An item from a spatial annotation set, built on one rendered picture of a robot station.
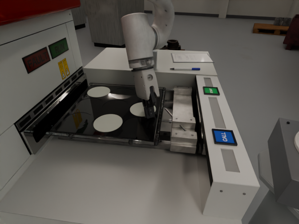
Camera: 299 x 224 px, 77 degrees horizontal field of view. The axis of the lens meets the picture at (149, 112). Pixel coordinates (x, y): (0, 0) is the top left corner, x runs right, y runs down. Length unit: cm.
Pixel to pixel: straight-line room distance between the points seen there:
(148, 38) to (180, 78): 33
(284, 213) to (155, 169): 43
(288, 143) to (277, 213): 26
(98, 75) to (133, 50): 39
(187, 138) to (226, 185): 20
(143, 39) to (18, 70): 37
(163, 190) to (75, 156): 31
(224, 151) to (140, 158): 27
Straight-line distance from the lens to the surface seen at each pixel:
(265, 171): 70
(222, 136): 54
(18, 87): 65
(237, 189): 46
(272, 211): 83
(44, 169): 69
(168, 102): 86
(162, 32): 66
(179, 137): 59
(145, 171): 61
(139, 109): 72
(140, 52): 60
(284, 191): 61
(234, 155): 50
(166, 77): 88
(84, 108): 77
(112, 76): 93
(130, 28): 61
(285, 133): 70
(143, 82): 60
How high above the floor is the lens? 130
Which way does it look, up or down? 35 degrees down
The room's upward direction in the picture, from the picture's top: straight up
